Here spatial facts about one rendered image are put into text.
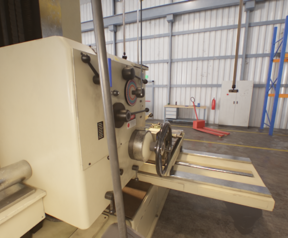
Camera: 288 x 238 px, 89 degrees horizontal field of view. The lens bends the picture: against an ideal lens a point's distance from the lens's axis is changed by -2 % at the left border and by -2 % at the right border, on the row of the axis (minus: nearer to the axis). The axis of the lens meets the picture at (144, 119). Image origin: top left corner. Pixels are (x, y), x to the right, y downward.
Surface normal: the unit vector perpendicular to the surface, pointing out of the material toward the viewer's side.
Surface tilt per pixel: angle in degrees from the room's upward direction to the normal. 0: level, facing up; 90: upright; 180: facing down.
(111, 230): 20
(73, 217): 90
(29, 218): 90
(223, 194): 90
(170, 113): 90
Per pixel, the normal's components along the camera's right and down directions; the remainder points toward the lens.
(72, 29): 0.93, 0.07
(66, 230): 0.00, -0.98
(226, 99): -0.37, 0.18
